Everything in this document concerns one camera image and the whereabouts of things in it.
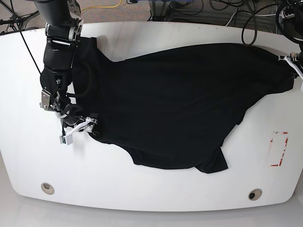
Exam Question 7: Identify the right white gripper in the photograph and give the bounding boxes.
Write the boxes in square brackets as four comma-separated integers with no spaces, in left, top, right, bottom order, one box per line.
[56,111,99,137]

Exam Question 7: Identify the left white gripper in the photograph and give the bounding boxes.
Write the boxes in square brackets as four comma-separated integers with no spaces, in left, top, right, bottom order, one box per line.
[278,52,303,79]

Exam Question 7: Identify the black T-shirt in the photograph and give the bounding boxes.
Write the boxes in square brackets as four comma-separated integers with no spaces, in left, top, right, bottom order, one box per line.
[72,37,294,174]

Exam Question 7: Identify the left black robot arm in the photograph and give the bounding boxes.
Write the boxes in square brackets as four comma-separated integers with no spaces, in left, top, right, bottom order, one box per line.
[275,0,303,79]

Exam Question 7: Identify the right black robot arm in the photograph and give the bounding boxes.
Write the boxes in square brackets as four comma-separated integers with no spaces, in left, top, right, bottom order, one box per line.
[34,0,98,145]

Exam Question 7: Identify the white power strip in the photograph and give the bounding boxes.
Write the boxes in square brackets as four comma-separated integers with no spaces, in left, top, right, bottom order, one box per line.
[281,9,295,19]

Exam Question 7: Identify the red tape rectangle marker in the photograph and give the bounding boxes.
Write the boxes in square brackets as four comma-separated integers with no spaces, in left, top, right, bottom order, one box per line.
[268,131,288,167]

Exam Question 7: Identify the black tripod stand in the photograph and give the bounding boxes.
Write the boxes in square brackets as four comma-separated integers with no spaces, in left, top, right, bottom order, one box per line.
[0,0,40,35]

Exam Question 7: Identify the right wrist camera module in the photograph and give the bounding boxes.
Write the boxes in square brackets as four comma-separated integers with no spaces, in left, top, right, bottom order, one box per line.
[60,135,73,145]

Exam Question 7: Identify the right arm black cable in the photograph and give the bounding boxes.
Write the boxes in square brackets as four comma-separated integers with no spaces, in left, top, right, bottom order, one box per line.
[68,61,94,99]

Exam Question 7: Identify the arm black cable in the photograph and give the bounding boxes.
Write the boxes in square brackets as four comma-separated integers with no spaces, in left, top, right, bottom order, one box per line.
[68,61,94,99]
[241,0,280,45]

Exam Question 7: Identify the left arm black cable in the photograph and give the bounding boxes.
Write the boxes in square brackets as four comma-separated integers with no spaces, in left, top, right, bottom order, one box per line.
[241,0,280,45]

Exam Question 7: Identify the left table cable grommet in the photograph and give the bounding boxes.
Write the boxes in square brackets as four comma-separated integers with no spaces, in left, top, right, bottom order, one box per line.
[41,183,54,195]

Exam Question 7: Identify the table cable grommet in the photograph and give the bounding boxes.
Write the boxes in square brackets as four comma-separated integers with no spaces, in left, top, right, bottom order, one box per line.
[248,189,262,201]
[41,183,54,195]

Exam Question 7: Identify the right table cable grommet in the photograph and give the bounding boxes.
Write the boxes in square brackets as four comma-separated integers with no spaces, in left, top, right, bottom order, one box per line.
[248,189,262,201]

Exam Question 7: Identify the yellow cable on floor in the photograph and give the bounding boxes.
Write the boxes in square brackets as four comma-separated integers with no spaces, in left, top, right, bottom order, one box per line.
[80,0,123,12]

